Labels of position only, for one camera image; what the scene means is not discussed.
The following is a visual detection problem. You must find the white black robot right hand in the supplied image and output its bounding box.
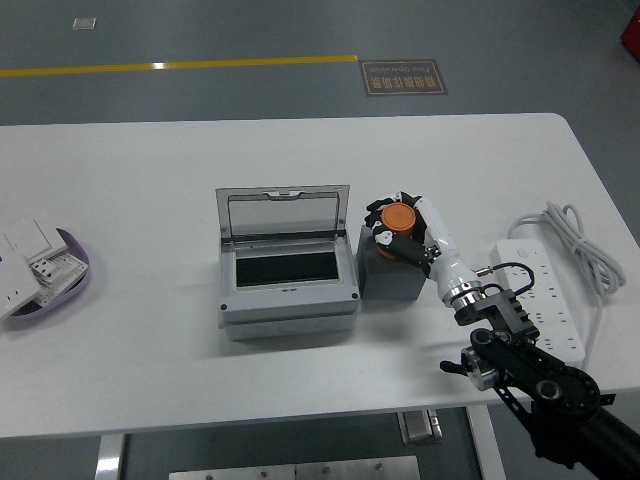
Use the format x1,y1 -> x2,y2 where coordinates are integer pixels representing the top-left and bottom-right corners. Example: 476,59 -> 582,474
364,188 -> 476,297

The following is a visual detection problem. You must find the orange cylinder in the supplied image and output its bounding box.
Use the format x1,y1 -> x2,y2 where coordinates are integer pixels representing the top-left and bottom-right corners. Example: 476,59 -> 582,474
374,202 -> 419,261

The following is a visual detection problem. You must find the grey electrical box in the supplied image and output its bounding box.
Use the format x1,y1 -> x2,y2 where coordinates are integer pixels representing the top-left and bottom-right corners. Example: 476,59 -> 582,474
215,183 -> 361,342

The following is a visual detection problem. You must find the grey cube with round hole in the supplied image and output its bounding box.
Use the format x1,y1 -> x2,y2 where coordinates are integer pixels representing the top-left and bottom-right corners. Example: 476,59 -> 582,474
357,224 -> 429,302

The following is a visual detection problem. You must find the white power strip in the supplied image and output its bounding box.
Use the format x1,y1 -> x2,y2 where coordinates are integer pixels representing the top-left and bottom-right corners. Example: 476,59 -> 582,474
488,238 -> 587,369

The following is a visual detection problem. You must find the brown floor sign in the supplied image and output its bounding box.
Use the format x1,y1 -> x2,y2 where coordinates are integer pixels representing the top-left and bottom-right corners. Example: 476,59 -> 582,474
358,59 -> 449,97

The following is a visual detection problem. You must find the white table leg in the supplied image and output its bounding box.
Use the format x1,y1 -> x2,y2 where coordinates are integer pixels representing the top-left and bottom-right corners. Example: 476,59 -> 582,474
467,404 -> 507,480
94,433 -> 125,480

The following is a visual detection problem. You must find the red object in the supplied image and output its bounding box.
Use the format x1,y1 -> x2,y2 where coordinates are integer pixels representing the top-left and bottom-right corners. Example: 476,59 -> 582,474
619,9 -> 640,49

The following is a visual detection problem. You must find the yellow floor tape line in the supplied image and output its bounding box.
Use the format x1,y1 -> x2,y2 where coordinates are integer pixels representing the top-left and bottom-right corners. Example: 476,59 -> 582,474
0,53 -> 359,79

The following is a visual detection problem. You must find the purple plastic tray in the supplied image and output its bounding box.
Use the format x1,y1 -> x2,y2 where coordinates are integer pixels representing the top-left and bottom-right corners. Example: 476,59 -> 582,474
2,227 -> 94,331

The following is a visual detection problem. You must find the white perforated panel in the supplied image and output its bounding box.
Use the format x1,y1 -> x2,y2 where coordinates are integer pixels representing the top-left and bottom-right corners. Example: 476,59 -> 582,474
34,252 -> 89,307

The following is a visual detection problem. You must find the small white socket module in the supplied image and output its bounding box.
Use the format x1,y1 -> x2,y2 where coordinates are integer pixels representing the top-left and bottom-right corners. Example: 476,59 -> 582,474
28,257 -> 59,281

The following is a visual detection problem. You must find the white power cord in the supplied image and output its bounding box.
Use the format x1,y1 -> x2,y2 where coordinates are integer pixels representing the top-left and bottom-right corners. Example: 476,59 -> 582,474
507,200 -> 627,369

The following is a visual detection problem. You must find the grey metal table bracket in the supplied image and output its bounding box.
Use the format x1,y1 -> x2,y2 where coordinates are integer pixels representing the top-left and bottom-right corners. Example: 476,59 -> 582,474
398,409 -> 444,445

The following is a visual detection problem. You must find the grey metal base plate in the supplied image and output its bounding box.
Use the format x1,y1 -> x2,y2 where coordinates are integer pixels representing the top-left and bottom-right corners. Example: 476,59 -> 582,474
168,463 -> 296,480
294,455 -> 421,480

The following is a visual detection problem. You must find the white wall switch plate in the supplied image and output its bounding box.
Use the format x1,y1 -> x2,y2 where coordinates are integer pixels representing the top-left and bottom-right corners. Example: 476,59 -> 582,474
3,216 -> 70,262

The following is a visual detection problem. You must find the white wall socket panel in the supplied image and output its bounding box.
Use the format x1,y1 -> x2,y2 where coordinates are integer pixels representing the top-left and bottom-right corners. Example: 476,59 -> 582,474
0,249 -> 44,321

